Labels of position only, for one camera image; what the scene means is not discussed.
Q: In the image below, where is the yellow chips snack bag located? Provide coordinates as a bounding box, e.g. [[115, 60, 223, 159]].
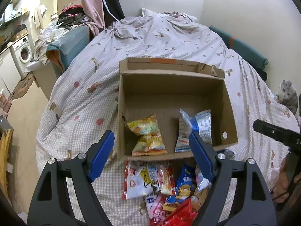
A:
[[127, 114, 168, 157]]

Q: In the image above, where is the blue tiger snack bag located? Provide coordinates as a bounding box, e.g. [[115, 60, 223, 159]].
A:
[[163, 164, 196, 212]]

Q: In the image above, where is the teal mattress edge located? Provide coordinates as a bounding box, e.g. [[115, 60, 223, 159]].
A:
[[209, 26, 269, 82]]

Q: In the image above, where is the white blue snack bag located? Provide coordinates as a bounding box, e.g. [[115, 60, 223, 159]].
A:
[[175, 109, 212, 153]]

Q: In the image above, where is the white red snack bag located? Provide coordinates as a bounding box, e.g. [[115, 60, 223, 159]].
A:
[[122, 160, 176, 199]]

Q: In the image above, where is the grey plush cat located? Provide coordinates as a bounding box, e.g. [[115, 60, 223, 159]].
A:
[[274, 80, 298, 115]]

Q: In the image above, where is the person's right hand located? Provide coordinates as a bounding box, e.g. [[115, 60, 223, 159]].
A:
[[272, 155, 289, 203]]

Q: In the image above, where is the brown cardboard box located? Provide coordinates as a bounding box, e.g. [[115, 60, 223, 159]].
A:
[[117, 58, 238, 161]]

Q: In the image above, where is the white washing machine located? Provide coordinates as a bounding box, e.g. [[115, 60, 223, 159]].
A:
[[10, 35, 32, 79]]

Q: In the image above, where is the pink curtain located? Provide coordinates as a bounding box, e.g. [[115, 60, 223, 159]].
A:
[[81, 0, 105, 36]]

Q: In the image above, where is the teal blanket on bedside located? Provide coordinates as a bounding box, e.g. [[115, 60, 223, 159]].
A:
[[46, 26, 90, 74]]

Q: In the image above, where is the pile of clothes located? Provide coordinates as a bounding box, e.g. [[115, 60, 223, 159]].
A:
[[57, 5, 90, 30]]

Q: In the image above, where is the patterned white bed quilt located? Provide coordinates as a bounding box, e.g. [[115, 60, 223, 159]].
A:
[[27, 14, 299, 225]]

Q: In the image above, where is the pink white snack packet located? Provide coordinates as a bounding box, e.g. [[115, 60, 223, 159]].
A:
[[145, 193, 168, 225]]

